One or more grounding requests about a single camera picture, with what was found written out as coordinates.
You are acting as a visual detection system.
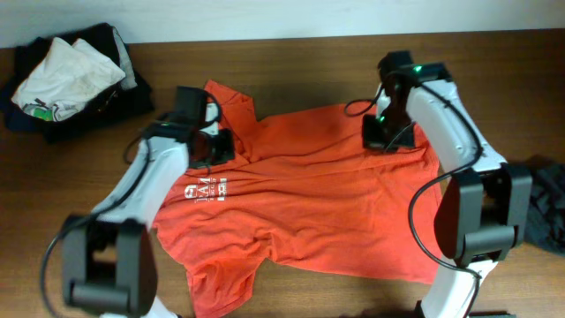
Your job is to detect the orange t-shirt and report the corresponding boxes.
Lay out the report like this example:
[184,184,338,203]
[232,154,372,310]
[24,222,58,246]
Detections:
[154,81,441,317]

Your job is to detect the dark blue-grey garment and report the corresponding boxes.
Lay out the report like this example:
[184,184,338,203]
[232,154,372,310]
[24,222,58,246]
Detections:
[524,163,564,257]

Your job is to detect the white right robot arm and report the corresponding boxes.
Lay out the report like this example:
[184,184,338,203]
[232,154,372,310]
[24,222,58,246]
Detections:
[362,51,532,318]

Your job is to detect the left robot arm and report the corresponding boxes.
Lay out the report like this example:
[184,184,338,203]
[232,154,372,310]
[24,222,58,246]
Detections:
[59,87,234,317]

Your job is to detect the black folded clothes pile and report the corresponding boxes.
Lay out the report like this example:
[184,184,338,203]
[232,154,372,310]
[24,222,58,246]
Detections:
[1,23,154,143]

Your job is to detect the white folded t-shirt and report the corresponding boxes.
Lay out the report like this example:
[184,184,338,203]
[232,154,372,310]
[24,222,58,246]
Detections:
[11,37,125,122]

